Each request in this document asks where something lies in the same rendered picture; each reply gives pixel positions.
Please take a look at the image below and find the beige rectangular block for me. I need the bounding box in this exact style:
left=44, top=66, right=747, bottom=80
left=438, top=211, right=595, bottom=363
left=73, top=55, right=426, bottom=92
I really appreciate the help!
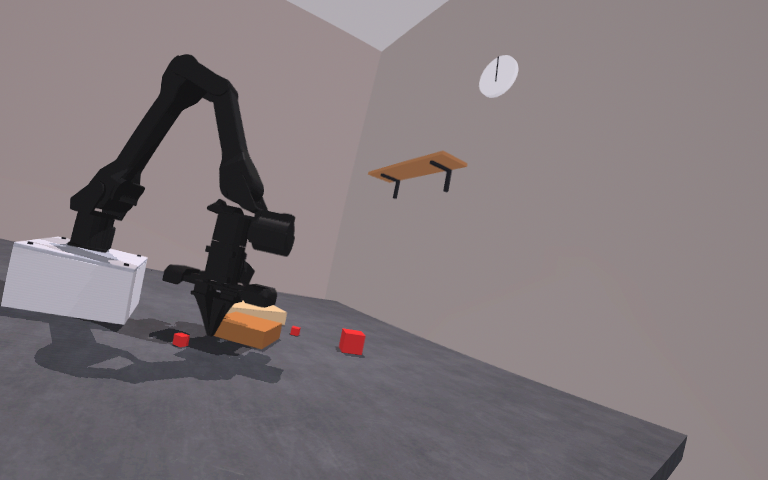
left=227, top=301, right=287, bottom=325

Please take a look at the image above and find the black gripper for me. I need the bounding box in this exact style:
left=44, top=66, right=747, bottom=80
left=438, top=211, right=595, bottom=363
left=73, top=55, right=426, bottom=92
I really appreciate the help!
left=162, top=240, right=277, bottom=337

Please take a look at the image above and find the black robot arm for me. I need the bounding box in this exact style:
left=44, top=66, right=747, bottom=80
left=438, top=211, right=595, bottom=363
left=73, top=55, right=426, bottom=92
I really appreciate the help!
left=67, top=54, right=295, bottom=257

